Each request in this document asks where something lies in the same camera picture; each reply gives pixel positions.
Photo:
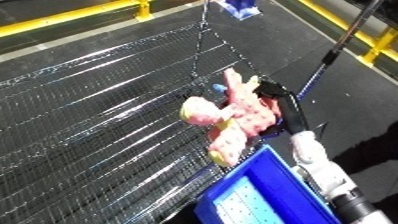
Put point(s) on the pink starfish soft toy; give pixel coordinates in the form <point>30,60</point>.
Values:
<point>249,113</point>

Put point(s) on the pale right robot arm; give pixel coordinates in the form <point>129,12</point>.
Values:
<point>323,170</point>

